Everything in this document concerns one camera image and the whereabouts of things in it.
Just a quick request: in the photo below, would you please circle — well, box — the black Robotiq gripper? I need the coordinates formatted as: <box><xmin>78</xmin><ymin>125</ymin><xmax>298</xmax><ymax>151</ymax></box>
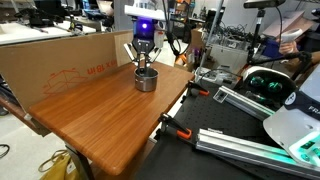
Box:
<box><xmin>123</xmin><ymin>18</ymin><xmax>162</xmax><ymax>74</ymax></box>

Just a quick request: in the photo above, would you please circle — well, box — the black marker pen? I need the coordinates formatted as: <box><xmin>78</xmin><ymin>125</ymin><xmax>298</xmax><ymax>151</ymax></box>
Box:
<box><xmin>138</xmin><ymin>65</ymin><xmax>150</xmax><ymax>77</ymax></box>

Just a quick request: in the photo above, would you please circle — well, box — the small steel pot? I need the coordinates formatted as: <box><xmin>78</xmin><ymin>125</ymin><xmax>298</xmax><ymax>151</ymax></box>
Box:
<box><xmin>133</xmin><ymin>66</ymin><xmax>160</xmax><ymax>93</ymax></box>

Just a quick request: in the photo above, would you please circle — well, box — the grey metal pole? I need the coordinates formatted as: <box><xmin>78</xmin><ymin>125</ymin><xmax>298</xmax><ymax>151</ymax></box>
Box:
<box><xmin>199</xmin><ymin>0</ymin><xmax>225</xmax><ymax>73</ymax></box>

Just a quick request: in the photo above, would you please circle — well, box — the black perforated breadboard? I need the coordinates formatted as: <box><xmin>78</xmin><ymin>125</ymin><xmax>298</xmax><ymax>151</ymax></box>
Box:
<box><xmin>133</xmin><ymin>79</ymin><xmax>320</xmax><ymax>180</ymax></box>

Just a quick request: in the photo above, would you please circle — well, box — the brown cardboard box panel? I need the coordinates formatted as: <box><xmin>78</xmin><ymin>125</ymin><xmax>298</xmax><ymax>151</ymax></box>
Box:
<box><xmin>0</xmin><ymin>30</ymin><xmax>135</xmax><ymax>113</ymax></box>

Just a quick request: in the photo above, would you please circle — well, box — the black bag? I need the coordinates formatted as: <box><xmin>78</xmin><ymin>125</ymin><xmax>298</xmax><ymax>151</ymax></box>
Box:
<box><xmin>18</xmin><ymin>7</ymin><xmax>57</xmax><ymax>28</ymax></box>

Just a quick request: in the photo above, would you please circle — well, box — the long white table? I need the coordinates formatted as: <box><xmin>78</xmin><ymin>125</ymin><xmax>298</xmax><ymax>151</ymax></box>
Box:
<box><xmin>0</xmin><ymin>21</ymin><xmax>98</xmax><ymax>46</ymax></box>

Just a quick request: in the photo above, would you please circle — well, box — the black table leg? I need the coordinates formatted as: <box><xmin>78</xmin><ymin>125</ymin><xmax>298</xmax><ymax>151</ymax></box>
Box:
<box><xmin>65</xmin><ymin>144</ymin><xmax>94</xmax><ymax>180</ymax></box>

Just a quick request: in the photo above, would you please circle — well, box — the white VR headset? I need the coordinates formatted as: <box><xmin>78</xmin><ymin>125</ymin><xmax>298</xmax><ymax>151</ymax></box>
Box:
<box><xmin>241</xmin><ymin>65</ymin><xmax>298</xmax><ymax>105</ymax></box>

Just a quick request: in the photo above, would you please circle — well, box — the blue cloth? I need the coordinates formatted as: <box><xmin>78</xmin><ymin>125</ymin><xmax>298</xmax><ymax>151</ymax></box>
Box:
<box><xmin>263</xmin><ymin>38</ymin><xmax>284</xmax><ymax>59</ymax></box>

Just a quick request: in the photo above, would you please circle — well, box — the yellow bag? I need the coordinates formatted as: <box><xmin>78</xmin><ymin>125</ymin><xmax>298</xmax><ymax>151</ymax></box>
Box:
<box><xmin>37</xmin><ymin>149</ymin><xmax>81</xmax><ymax>180</ymax></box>

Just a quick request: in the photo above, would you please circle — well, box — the flat brown cardboard sheet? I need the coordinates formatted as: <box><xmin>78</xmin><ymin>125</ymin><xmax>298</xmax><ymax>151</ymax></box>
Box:
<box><xmin>263</xmin><ymin>9</ymin><xmax>316</xmax><ymax>39</ymax></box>

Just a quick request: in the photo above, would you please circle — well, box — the white VR controller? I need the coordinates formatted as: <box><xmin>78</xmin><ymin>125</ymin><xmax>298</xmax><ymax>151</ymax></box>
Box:
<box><xmin>279</xmin><ymin>28</ymin><xmax>304</xmax><ymax>44</ymax></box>

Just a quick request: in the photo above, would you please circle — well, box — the black clamp with orange handle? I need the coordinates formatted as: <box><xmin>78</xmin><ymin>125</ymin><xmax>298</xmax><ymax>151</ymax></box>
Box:
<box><xmin>158</xmin><ymin>112</ymin><xmax>194</xmax><ymax>140</ymax></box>
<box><xmin>184</xmin><ymin>80</ymin><xmax>211</xmax><ymax>98</ymax></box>

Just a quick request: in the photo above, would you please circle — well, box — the aluminium extrusion rail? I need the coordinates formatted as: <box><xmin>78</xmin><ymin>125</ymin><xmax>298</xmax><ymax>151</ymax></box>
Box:
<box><xmin>213</xmin><ymin>85</ymin><xmax>278</xmax><ymax>121</ymax></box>
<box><xmin>195</xmin><ymin>128</ymin><xmax>320</xmax><ymax>180</ymax></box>

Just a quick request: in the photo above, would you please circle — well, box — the black camera tripod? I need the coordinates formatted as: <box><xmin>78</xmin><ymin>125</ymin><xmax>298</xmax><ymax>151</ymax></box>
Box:
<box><xmin>246</xmin><ymin>8</ymin><xmax>313</xmax><ymax>81</ymax></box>

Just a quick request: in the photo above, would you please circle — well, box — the black camera on tripod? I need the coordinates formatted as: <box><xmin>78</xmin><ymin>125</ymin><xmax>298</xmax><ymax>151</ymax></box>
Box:
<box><xmin>243</xmin><ymin>0</ymin><xmax>287</xmax><ymax>10</ymax></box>

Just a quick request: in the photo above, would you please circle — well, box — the black floor cable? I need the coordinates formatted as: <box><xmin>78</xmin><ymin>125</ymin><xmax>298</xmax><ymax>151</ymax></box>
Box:
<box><xmin>0</xmin><ymin>143</ymin><xmax>11</xmax><ymax>160</ymax></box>

